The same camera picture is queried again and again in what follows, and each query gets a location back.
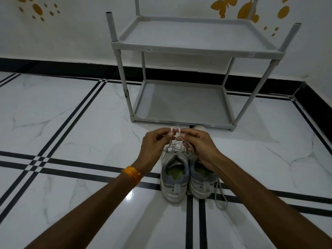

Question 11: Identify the person's right hand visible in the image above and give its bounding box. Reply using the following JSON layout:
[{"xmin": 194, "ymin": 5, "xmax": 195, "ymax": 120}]
[{"xmin": 176, "ymin": 128, "xmax": 224, "ymax": 172}]

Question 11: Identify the person's left hand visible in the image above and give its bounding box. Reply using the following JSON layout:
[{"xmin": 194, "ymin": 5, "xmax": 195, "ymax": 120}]
[{"xmin": 132, "ymin": 127, "xmax": 175, "ymax": 177}]

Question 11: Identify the white shoelace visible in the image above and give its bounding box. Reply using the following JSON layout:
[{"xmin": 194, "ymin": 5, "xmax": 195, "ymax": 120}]
[
  {"xmin": 162, "ymin": 126, "xmax": 195, "ymax": 156},
  {"xmin": 213, "ymin": 177, "xmax": 229, "ymax": 211}
]

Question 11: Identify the person's right forearm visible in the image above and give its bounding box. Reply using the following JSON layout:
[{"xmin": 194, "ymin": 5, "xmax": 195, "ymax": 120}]
[{"xmin": 212, "ymin": 155, "xmax": 332, "ymax": 249}]

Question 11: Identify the person's left forearm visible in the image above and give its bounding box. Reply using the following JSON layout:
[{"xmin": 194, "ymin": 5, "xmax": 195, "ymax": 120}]
[{"xmin": 25, "ymin": 172, "xmax": 136, "ymax": 249}]

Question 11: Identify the grey plastic two-tier rack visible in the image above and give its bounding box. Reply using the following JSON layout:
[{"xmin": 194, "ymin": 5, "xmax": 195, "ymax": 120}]
[{"xmin": 105, "ymin": 0, "xmax": 302, "ymax": 132}]

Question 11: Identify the white grey sneaker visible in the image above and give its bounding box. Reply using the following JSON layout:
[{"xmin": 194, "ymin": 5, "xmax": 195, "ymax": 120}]
[
  {"xmin": 160, "ymin": 125, "xmax": 190, "ymax": 204},
  {"xmin": 188, "ymin": 125, "xmax": 219, "ymax": 200}
]

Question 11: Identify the orange thread wristband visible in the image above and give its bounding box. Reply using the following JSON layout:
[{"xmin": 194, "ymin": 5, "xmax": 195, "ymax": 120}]
[{"xmin": 121, "ymin": 166, "xmax": 142, "ymax": 188}]

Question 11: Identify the group of orange dot stickers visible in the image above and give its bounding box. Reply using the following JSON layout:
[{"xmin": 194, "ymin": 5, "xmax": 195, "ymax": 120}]
[
  {"xmin": 14, "ymin": 0, "xmax": 61, "ymax": 22},
  {"xmin": 263, "ymin": 0, "xmax": 291, "ymax": 37}
]

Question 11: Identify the orange butterfly wall sticker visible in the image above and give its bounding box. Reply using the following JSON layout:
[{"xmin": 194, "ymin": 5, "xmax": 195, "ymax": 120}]
[
  {"xmin": 237, "ymin": 0, "xmax": 260, "ymax": 24},
  {"xmin": 210, "ymin": 0, "xmax": 238, "ymax": 19}
]

